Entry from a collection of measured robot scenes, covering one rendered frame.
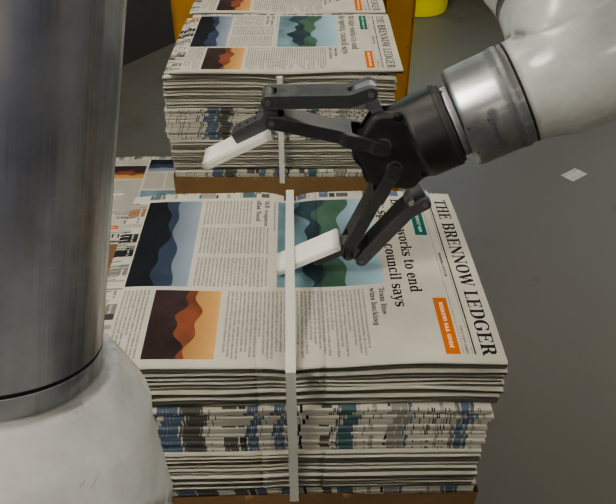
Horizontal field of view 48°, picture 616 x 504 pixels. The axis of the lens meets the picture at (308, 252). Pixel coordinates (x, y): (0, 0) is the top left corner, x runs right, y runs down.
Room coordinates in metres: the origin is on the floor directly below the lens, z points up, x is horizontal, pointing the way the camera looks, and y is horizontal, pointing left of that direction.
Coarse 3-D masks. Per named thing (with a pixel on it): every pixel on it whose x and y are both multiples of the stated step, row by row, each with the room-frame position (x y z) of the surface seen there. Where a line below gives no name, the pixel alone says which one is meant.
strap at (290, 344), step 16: (288, 192) 0.69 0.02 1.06; (288, 208) 0.64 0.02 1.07; (288, 224) 0.60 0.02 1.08; (288, 240) 0.57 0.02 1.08; (288, 256) 0.54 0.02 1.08; (288, 272) 0.52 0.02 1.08; (288, 288) 0.50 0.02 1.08; (288, 304) 0.48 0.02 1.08; (288, 320) 0.46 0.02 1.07; (288, 336) 0.44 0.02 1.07; (288, 352) 0.42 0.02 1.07; (288, 368) 0.41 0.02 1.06
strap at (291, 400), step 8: (288, 376) 0.40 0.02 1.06; (288, 384) 0.40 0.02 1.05; (288, 392) 0.40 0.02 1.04; (288, 400) 0.40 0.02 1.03; (296, 400) 0.40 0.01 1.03; (288, 408) 0.40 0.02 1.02; (296, 408) 0.40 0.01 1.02; (288, 416) 0.40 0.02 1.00; (296, 416) 0.40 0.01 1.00; (288, 424) 0.40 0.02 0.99; (296, 424) 0.40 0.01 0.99; (288, 432) 0.40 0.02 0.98; (296, 432) 0.40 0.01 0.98; (288, 440) 0.40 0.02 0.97; (296, 440) 0.40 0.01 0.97; (288, 448) 0.40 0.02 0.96; (296, 448) 0.40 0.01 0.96; (288, 456) 0.40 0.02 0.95; (296, 456) 0.40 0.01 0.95; (296, 464) 0.40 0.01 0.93; (296, 472) 0.40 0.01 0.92; (296, 480) 0.40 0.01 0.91; (296, 488) 0.41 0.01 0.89; (296, 496) 0.41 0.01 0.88
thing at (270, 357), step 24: (264, 216) 0.64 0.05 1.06; (312, 216) 0.64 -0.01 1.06; (264, 240) 0.60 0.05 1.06; (264, 264) 0.56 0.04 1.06; (312, 264) 0.56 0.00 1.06; (264, 288) 0.52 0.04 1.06; (312, 288) 0.52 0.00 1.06; (264, 312) 0.48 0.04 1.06; (312, 312) 0.48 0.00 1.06; (264, 336) 0.45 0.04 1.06; (312, 336) 0.45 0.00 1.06; (264, 360) 0.42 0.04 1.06; (312, 360) 0.42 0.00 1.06; (264, 384) 0.41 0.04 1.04; (312, 384) 0.42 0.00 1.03; (264, 408) 0.41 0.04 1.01; (312, 408) 0.41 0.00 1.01; (264, 432) 0.41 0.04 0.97; (312, 432) 0.41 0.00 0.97; (264, 456) 0.41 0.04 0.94; (312, 456) 0.41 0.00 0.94; (264, 480) 0.41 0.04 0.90; (288, 480) 0.41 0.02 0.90; (312, 480) 0.41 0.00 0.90
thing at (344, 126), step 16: (288, 112) 0.55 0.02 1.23; (304, 112) 0.56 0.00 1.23; (272, 128) 0.54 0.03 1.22; (288, 128) 0.54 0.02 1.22; (304, 128) 0.54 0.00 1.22; (320, 128) 0.54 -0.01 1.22; (336, 128) 0.54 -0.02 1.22; (352, 128) 0.56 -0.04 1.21; (352, 144) 0.53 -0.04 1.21; (368, 144) 0.53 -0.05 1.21; (384, 144) 0.53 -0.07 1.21
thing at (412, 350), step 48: (336, 192) 0.69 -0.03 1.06; (432, 240) 0.60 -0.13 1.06; (336, 288) 0.52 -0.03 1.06; (384, 288) 0.51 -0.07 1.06; (432, 288) 0.51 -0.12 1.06; (480, 288) 0.51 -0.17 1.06; (336, 336) 0.45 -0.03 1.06; (384, 336) 0.45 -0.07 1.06; (432, 336) 0.45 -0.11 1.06; (480, 336) 0.45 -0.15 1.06; (336, 384) 0.42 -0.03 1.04; (384, 384) 0.42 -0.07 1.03; (432, 384) 0.42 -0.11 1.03; (480, 384) 0.42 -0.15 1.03; (336, 432) 0.41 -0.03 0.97; (384, 432) 0.41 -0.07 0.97; (432, 432) 0.41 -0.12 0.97; (480, 432) 0.41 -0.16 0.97; (336, 480) 0.41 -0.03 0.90; (384, 480) 0.41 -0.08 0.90; (432, 480) 0.41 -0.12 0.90
